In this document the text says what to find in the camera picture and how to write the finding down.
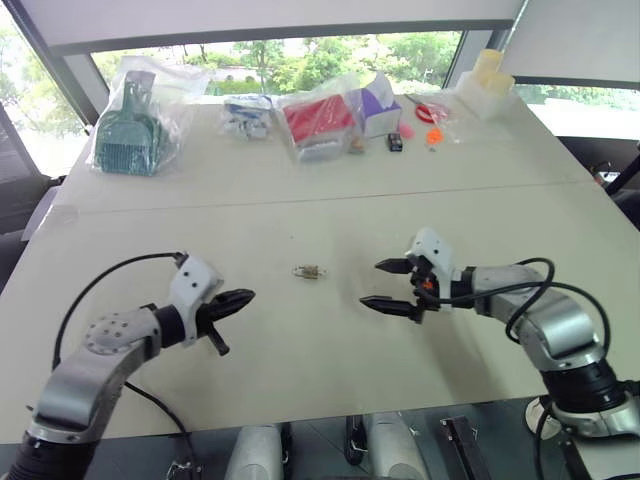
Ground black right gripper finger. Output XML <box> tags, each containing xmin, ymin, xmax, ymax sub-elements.
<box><xmin>358</xmin><ymin>295</ymin><xmax>422</xmax><ymax>322</ymax></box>
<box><xmin>374</xmin><ymin>257</ymin><xmax>415</xmax><ymax>276</ymax></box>

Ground black metal bar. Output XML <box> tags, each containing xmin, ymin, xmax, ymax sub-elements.
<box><xmin>439</xmin><ymin>415</ymin><xmax>494</xmax><ymax>480</ymax></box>

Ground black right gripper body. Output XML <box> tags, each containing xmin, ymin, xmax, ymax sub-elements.
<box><xmin>409</xmin><ymin>254</ymin><xmax>442</xmax><ymax>326</ymax></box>

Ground blue white items in bag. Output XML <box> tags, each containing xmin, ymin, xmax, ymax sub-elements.
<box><xmin>221</xmin><ymin>93</ymin><xmax>275</xmax><ymax>142</ymax></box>

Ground red box in plastic bag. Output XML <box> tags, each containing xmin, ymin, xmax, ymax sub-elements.
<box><xmin>275</xmin><ymin>89</ymin><xmax>361</xmax><ymax>165</ymax></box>

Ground silver rounded robot leg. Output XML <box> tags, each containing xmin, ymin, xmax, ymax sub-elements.
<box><xmin>227</xmin><ymin>424</ymin><xmax>285</xmax><ymax>480</ymax></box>
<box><xmin>363</xmin><ymin>411</ymin><xmax>430</xmax><ymax>480</ymax></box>

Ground black office chair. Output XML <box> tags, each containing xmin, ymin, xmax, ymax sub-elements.
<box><xmin>0</xmin><ymin>99</ymin><xmax>69</xmax><ymax>296</ymax></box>

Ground purple white carton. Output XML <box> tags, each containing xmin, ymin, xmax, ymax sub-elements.
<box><xmin>348</xmin><ymin>71</ymin><xmax>404</xmax><ymax>141</ymax></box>

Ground white roller blind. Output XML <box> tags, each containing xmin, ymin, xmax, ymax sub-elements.
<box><xmin>17</xmin><ymin>0</ymin><xmax>529</xmax><ymax>50</ymax></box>
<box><xmin>499</xmin><ymin>0</ymin><xmax>640</xmax><ymax>92</ymax></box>

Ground red handled scissors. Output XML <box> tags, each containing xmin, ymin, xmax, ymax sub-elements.
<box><xmin>405</xmin><ymin>93</ymin><xmax>452</xmax><ymax>124</ymax></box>

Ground white round base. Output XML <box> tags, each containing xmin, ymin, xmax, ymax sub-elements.
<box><xmin>523</xmin><ymin>396</ymin><xmax>564</xmax><ymax>442</ymax></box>

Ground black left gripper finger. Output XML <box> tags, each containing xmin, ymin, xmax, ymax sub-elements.
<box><xmin>221</xmin><ymin>298</ymin><xmax>251</xmax><ymax>322</ymax></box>
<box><xmin>218</xmin><ymin>288</ymin><xmax>257</xmax><ymax>308</ymax></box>

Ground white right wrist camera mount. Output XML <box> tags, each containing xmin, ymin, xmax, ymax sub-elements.
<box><xmin>404</xmin><ymin>227</ymin><xmax>465</xmax><ymax>314</ymax></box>

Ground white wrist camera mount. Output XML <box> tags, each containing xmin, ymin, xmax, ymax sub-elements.
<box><xmin>167</xmin><ymin>255</ymin><xmax>225</xmax><ymax>347</ymax></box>
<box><xmin>404</xmin><ymin>227</ymin><xmax>465</xmax><ymax>314</ymax></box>

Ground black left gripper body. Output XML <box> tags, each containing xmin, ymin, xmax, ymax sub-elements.
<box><xmin>194</xmin><ymin>296</ymin><xmax>231</xmax><ymax>357</ymax></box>

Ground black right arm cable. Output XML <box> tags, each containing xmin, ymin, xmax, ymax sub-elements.
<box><xmin>424</xmin><ymin>257</ymin><xmax>613</xmax><ymax>361</ymax></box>

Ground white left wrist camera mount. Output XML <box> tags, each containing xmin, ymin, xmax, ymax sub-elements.
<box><xmin>167</xmin><ymin>255</ymin><xmax>225</xmax><ymax>347</ymax></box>

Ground green dustpan in plastic bag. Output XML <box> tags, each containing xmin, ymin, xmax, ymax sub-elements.
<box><xmin>85</xmin><ymin>53</ymin><xmax>211</xmax><ymax>177</ymax></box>

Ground dark equipment beside table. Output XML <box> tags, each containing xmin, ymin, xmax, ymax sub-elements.
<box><xmin>588</xmin><ymin>142</ymin><xmax>640</xmax><ymax>229</ymax></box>

